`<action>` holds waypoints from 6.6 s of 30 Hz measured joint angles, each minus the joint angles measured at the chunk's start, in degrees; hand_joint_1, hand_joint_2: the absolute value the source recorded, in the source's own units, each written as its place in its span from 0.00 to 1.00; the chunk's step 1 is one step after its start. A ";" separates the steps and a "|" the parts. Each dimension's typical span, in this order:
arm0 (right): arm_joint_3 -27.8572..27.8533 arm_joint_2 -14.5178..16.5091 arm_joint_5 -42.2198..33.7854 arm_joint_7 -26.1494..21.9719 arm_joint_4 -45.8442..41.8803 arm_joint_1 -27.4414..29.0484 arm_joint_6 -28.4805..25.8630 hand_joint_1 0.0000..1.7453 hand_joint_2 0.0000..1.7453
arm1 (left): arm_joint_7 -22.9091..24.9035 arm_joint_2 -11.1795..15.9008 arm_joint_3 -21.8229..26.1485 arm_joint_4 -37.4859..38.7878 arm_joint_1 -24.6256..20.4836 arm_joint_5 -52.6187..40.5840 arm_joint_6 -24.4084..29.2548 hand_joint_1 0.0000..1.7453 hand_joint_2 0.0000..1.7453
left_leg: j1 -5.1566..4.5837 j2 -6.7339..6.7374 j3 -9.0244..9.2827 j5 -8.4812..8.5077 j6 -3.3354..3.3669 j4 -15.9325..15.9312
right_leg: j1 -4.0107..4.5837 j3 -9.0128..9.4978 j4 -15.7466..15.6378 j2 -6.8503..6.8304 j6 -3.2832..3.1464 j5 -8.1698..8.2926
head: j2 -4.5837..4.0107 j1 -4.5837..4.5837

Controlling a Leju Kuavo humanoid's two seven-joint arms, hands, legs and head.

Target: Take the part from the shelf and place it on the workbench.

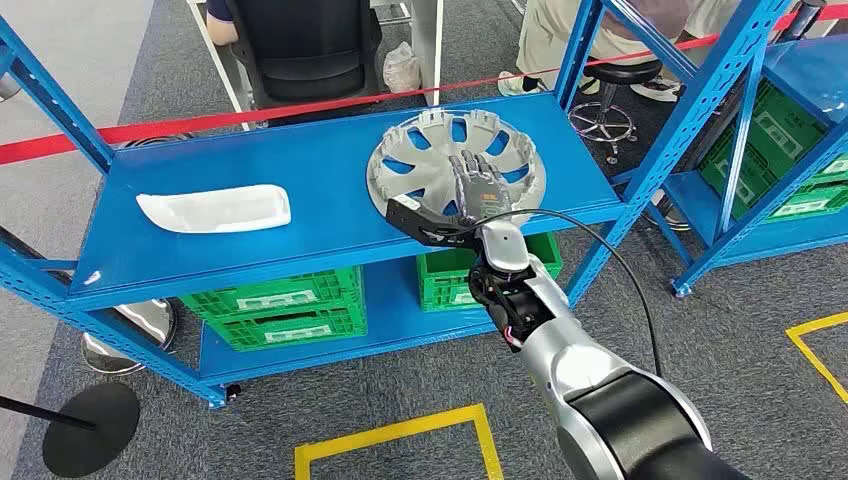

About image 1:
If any round stanchion base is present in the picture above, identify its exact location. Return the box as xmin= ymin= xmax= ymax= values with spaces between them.
xmin=117 ymin=132 xmax=195 ymax=151

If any black office chair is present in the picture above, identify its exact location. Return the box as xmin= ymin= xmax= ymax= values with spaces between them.
xmin=223 ymin=0 xmax=386 ymax=128

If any white desk frame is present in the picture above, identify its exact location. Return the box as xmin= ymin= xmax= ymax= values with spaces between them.
xmin=185 ymin=0 xmax=445 ymax=132

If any yellow floor tape square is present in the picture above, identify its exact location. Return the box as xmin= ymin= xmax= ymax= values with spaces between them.
xmin=294 ymin=404 xmax=505 ymax=480
xmin=784 ymin=311 xmax=848 ymax=405

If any red barrier belt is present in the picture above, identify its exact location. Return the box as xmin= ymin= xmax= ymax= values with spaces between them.
xmin=0 ymin=3 xmax=848 ymax=167

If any black barrier post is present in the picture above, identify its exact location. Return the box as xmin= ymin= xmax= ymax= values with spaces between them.
xmin=776 ymin=0 xmax=829 ymax=44

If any black stanchion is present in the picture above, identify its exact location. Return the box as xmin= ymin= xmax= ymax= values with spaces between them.
xmin=0 ymin=382 xmax=142 ymax=480

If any blue metal shelf rack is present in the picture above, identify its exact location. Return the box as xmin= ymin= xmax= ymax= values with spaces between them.
xmin=0 ymin=0 xmax=796 ymax=409
xmin=652 ymin=0 xmax=848 ymax=298

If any silver plastic wheel hubcap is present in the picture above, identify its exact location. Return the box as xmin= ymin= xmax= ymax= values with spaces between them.
xmin=366 ymin=107 xmax=549 ymax=230

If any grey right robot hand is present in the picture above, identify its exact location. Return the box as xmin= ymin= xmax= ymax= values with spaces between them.
xmin=448 ymin=148 xmax=515 ymax=226

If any person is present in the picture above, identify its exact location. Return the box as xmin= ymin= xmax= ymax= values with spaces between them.
xmin=496 ymin=0 xmax=743 ymax=104
xmin=203 ymin=0 xmax=238 ymax=48

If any chrome stanchion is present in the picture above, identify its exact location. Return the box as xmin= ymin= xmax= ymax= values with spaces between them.
xmin=0 ymin=225 xmax=179 ymax=378

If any black round stool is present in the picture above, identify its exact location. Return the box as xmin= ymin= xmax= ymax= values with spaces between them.
xmin=568 ymin=58 xmax=665 ymax=166

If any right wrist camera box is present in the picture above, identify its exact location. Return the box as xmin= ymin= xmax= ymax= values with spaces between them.
xmin=385 ymin=195 xmax=488 ymax=252

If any black camera cable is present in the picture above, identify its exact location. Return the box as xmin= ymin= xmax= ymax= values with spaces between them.
xmin=437 ymin=208 xmax=664 ymax=379

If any white plastic bag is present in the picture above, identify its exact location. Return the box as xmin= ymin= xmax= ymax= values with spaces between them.
xmin=382 ymin=40 xmax=423 ymax=94

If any white plastic car part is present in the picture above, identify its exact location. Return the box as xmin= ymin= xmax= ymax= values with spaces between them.
xmin=135 ymin=184 xmax=293 ymax=235

